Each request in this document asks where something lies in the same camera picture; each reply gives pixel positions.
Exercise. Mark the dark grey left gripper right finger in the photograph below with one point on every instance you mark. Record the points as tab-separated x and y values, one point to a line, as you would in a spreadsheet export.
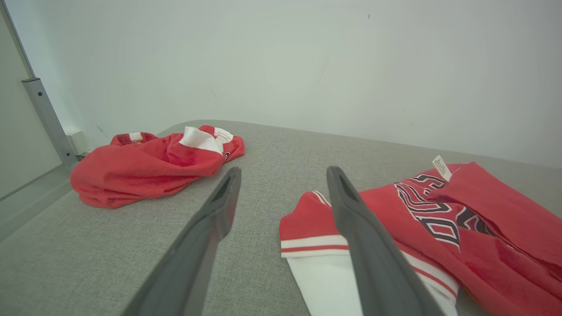
377	272

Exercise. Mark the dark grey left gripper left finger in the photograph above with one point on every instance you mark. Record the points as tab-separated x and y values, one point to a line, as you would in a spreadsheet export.
193	263

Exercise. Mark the red shorts with white stripes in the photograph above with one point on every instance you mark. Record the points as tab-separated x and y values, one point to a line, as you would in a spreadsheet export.
131	171

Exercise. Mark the red jersey with black lettering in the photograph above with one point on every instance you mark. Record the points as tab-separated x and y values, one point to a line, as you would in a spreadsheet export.
505	263

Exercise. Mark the white wall box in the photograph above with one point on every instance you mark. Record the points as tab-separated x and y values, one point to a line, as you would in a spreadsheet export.
77	140

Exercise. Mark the grey metal post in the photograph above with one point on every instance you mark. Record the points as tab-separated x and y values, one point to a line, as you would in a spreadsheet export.
48	114

